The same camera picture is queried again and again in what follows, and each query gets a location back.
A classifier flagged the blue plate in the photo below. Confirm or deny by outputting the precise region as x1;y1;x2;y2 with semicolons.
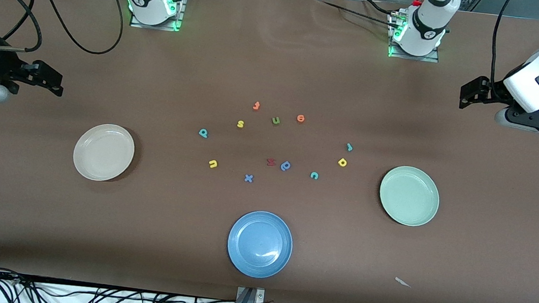
224;208;296;281

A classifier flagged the green plate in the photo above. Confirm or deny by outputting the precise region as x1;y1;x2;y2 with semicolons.
377;164;443;230

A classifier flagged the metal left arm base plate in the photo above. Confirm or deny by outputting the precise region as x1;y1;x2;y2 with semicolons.
387;12;444;64

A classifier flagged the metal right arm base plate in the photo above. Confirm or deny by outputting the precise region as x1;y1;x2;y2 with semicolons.
130;0;187;33

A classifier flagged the black base power cable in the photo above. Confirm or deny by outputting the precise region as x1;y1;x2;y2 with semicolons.
312;0;403;29

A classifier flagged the brown table cover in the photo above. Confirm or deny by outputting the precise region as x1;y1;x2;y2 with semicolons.
0;0;539;303

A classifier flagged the beige plate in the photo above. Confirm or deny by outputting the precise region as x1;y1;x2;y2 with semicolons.
71;121;137;185

